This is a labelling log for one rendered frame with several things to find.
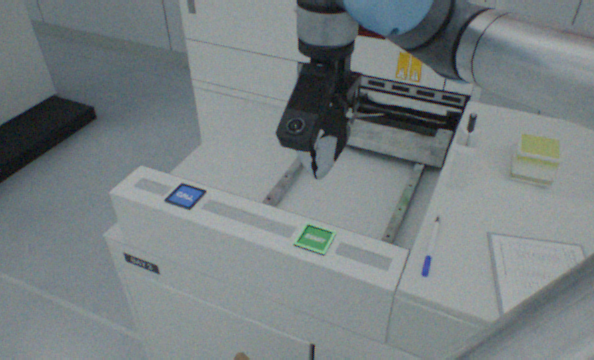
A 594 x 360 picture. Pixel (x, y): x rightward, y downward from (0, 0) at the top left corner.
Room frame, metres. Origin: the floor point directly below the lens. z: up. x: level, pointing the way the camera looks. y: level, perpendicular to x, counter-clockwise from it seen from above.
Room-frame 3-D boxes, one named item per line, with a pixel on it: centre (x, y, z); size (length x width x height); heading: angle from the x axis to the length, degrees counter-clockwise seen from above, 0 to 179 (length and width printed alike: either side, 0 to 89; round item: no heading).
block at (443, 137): (0.95, -0.34, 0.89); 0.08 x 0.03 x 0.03; 155
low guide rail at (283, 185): (0.92, 0.00, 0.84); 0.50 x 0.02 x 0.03; 155
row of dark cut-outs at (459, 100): (1.12, -0.21, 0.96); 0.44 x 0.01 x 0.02; 65
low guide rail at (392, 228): (0.80, -0.24, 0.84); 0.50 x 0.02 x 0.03; 155
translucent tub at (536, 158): (0.74, -0.45, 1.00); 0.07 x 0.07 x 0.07; 69
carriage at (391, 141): (1.02, -0.19, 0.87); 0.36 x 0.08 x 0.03; 65
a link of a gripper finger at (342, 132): (0.55, -0.05, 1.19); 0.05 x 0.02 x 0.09; 65
